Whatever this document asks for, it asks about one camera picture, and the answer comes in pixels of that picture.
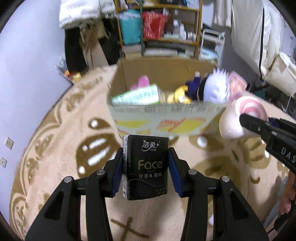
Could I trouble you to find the pink swirl roll plush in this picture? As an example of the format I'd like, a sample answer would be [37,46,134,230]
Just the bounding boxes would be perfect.
[218,95,269,140]

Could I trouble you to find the white-haired purple plush doll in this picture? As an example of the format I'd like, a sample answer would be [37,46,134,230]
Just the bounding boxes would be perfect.
[185,67,230,104]

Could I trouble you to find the black Face tissue pack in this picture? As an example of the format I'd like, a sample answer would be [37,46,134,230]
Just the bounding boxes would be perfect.
[122,135,169,200]

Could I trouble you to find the green tissue pack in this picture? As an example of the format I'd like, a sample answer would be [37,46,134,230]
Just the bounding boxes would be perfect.
[111,84,166,105]

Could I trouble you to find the pink soft package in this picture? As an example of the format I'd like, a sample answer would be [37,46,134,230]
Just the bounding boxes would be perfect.
[228,71,247,103]

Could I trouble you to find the pink and white plush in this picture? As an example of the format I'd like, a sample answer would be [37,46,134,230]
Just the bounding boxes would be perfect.
[129,75,150,90]

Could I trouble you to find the person's right hand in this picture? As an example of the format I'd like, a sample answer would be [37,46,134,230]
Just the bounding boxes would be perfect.
[279,176,291,215]

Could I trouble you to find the beige patterned carpet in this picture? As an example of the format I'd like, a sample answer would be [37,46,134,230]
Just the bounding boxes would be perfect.
[10,67,288,240]

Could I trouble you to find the cream hanging coat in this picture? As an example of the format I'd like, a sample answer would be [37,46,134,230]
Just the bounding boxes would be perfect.
[231,1,295,96]

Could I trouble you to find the cardboard box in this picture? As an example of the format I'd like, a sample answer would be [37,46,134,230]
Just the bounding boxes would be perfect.
[107,57,226,137]

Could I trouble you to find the yellow plush toy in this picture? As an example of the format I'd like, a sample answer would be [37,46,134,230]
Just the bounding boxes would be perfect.
[166,85,191,103]

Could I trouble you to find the white rolling cart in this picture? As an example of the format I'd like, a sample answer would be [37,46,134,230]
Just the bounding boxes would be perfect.
[199,29,225,66]

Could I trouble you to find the white curtain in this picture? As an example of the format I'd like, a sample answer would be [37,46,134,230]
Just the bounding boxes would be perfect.
[202,0,232,28]

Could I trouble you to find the red patterned bag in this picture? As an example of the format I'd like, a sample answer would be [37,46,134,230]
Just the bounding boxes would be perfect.
[143,11,170,40]

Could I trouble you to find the wooden bookshelf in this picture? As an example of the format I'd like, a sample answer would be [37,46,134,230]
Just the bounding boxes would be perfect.
[114,1,203,58]

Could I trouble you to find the stack of books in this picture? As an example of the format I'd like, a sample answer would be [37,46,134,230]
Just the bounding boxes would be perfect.
[122,44,142,59]

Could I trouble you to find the teal bag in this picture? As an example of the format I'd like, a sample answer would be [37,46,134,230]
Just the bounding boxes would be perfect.
[118,9,141,46]

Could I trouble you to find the beige hanging trousers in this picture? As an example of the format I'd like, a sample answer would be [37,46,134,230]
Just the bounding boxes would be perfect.
[80,21,110,69]

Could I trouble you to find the white puffer jacket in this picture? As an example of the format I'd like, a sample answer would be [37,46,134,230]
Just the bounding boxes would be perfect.
[59,0,115,29]

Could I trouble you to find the white wall socket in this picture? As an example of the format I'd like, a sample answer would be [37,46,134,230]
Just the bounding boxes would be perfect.
[4,137,14,150]

